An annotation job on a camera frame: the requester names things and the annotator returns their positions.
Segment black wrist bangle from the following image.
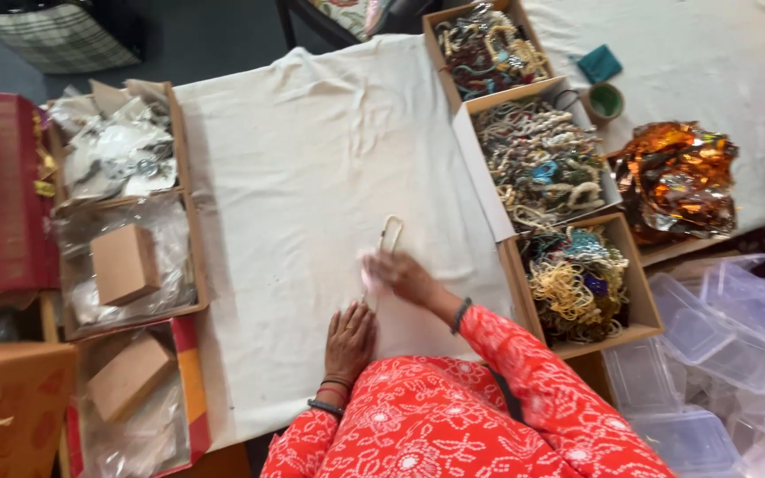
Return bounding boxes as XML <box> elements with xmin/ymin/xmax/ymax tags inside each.
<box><xmin>449</xmin><ymin>296</ymin><xmax>474</xmax><ymax>336</ymax></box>

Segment wooden tray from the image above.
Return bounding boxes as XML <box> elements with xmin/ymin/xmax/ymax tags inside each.
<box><xmin>636</xmin><ymin>234</ymin><xmax>743</xmax><ymax>268</ymax></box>

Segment white table cloth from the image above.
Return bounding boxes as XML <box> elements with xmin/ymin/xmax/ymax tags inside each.
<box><xmin>521</xmin><ymin>0</ymin><xmax>765</xmax><ymax>235</ymax></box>

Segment large cardboard box of jewellery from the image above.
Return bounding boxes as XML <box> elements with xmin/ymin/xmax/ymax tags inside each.
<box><xmin>497</xmin><ymin>212</ymin><xmax>666</xmax><ymax>361</ymax></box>

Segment heap of clear plastic containers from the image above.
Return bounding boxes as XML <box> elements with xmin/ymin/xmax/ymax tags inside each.
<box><xmin>600</xmin><ymin>254</ymin><xmax>765</xmax><ymax>478</ymax></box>

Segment dark wrist bangles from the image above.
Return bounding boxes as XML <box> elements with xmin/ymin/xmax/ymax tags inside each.
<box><xmin>307</xmin><ymin>378</ymin><xmax>354</xmax><ymax>419</ymax></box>

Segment person's right hand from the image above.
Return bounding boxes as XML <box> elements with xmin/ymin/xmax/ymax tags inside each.
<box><xmin>360</xmin><ymin>250</ymin><xmax>448</xmax><ymax>312</ymax></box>

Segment heap of orange foil wrappers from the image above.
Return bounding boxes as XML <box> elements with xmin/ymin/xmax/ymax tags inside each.
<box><xmin>610</xmin><ymin>121</ymin><xmax>742</xmax><ymax>245</ymax></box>

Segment green tape roll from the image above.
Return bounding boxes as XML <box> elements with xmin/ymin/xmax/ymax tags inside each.
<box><xmin>584</xmin><ymin>82</ymin><xmax>625</xmax><ymax>125</ymax></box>

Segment red patterned kurta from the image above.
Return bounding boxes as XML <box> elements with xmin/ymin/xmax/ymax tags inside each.
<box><xmin>259</xmin><ymin>305</ymin><xmax>680</xmax><ymax>478</ymax></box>

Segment checked bag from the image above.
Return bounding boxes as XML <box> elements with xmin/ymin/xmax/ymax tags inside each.
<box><xmin>0</xmin><ymin>0</ymin><xmax>146</xmax><ymax>75</ymax></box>

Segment small brown cardboard box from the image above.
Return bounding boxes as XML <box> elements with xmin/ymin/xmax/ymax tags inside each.
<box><xmin>89</xmin><ymin>223</ymin><xmax>162</xmax><ymax>308</ymax></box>

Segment cream bead necklace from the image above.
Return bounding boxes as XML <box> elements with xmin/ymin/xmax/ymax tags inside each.
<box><xmin>376</xmin><ymin>214</ymin><xmax>405</xmax><ymax>254</ymax></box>

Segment red box of plastic bags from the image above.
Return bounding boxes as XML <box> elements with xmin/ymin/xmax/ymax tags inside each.
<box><xmin>66</xmin><ymin>315</ymin><xmax>213</xmax><ymax>478</ymax></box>

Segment small cardboard box of jewellery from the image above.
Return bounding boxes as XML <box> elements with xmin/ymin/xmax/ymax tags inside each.
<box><xmin>421</xmin><ymin>0</ymin><xmax>556</xmax><ymax>112</ymax></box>

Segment dark red fabric box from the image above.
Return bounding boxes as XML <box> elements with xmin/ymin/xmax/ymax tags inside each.
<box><xmin>0</xmin><ymin>91</ymin><xmax>62</xmax><ymax>312</ymax></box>

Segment teal cloth pouch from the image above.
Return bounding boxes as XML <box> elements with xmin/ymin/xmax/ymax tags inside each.
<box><xmin>576</xmin><ymin>44</ymin><xmax>624</xmax><ymax>85</ymax></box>

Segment person's left hand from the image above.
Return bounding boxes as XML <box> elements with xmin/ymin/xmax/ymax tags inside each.
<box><xmin>323</xmin><ymin>301</ymin><xmax>379</xmax><ymax>388</ymax></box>

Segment flat brown cardboard box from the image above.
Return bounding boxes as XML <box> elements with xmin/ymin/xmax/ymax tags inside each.
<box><xmin>85</xmin><ymin>331</ymin><xmax>178</xmax><ymax>424</ymax></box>

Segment cardboard box of plastic bags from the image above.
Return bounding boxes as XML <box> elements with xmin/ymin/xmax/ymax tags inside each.
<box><xmin>46</xmin><ymin>79</ymin><xmax>212</xmax><ymax>342</ymax></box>

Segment white box of bead jewellery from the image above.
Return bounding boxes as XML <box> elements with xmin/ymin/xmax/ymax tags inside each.
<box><xmin>452</xmin><ymin>76</ymin><xmax>624</xmax><ymax>244</ymax></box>

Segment cream table cloth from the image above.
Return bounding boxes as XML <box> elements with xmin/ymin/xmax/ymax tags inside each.
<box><xmin>171</xmin><ymin>33</ymin><xmax>518</xmax><ymax>454</ymax></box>

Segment orange patterned box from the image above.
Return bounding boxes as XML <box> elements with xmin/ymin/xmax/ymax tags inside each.
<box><xmin>0</xmin><ymin>341</ymin><xmax>79</xmax><ymax>478</ymax></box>

